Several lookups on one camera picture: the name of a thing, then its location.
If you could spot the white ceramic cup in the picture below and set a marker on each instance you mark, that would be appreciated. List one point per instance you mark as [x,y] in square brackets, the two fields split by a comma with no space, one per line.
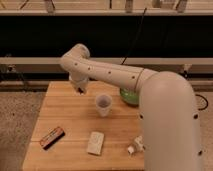
[103,103]

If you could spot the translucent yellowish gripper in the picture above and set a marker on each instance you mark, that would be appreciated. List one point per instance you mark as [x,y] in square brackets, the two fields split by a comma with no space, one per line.
[81,85]

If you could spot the white plastic bottle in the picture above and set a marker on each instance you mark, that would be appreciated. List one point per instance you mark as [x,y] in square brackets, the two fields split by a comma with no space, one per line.
[136,145]

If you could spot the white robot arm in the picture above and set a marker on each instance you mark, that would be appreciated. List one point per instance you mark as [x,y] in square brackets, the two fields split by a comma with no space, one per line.
[168,110]

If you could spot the green bowl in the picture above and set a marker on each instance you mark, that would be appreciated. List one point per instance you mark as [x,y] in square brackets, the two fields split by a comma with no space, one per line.
[129,97]

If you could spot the wooden board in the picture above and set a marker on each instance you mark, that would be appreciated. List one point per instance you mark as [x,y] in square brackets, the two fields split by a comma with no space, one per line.
[77,115]

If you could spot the beige sponge block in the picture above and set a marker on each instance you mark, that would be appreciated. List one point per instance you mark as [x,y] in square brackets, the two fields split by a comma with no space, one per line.
[95,143]

